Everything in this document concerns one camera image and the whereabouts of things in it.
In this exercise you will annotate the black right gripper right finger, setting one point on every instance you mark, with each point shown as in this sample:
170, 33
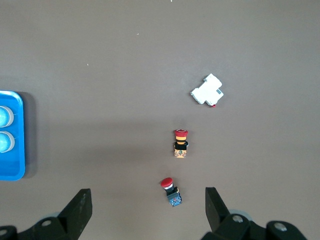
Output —
217, 215

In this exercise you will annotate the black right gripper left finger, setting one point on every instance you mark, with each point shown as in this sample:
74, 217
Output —
75, 220

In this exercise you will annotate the blue dome call bell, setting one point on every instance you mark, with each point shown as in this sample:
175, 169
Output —
4, 116
5, 141

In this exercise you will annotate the red mushroom push button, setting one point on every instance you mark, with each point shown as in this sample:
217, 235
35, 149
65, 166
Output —
167, 183

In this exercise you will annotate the blue plastic tray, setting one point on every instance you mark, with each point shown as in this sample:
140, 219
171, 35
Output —
17, 165

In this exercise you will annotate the red yellow emergency stop button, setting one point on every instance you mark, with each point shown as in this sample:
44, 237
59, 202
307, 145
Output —
180, 143

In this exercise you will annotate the white circuit breaker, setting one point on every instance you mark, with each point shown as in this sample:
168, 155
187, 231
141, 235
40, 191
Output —
207, 90

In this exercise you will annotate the brown table cover mat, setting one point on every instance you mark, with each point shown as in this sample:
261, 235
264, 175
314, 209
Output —
100, 50

